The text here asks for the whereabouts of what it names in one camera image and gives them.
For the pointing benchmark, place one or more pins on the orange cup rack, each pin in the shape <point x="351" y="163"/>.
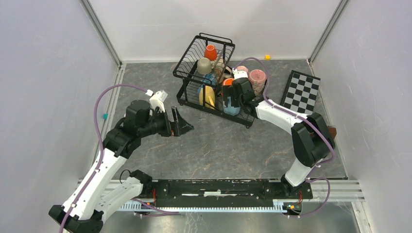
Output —
<point x="210" y="52"/>
<point x="228" y="82"/>

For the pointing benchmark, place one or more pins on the checkerboard calibration board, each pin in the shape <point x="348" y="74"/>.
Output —
<point x="300" y="92"/>

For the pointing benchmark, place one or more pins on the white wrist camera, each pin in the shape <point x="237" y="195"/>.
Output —
<point x="238" y="74"/>
<point x="157" y="100"/>

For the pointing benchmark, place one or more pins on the white patterned mug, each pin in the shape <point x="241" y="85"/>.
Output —
<point x="222" y="71"/>

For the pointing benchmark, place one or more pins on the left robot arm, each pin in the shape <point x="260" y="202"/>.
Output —
<point x="87" y="209"/>

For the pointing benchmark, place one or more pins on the orange cup top rack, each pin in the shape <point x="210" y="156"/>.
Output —
<point x="210" y="52"/>

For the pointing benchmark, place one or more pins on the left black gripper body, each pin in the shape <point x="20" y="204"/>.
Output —
<point x="157" y="124"/>

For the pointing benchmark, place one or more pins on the brown wooden stand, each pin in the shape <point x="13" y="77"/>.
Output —
<point x="332" y="132"/>

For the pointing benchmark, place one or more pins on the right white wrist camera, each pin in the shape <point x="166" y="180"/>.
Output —
<point x="238" y="74"/>

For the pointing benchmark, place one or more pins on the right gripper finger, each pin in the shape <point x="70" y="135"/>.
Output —
<point x="237" y="95"/>
<point x="226" y="95"/>

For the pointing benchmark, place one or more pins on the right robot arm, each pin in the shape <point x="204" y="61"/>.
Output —
<point x="311" y="138"/>

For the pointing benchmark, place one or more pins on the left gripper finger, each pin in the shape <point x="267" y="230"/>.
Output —
<point x="179" y="126"/>
<point x="167" y="132"/>

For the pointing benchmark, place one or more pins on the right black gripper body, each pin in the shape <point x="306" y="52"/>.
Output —
<point x="242" y="101"/>

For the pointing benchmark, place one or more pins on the blue ribbed mug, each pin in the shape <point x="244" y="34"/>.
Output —
<point x="207" y="80"/>

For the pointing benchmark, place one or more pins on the black wire dish rack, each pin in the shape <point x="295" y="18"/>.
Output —
<point x="186" y="69"/>

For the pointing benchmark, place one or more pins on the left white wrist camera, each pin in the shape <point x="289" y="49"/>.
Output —
<point x="157" y="100"/>

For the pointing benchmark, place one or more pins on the light blue faceted mug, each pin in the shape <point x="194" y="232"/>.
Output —
<point x="229" y="108"/>

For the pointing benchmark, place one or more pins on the yellow mug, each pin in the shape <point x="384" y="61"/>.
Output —
<point x="206" y="96"/>

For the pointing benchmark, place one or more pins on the beige grey mug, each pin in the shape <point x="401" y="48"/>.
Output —
<point x="205" y="66"/>

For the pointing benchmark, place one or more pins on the pink faceted mug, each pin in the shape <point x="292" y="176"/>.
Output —
<point x="242" y="68"/>

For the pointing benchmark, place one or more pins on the orange cup lower rack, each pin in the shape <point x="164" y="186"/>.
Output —
<point x="228" y="82"/>

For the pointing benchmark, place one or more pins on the pink speckled mug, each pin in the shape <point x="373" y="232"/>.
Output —
<point x="257" y="79"/>

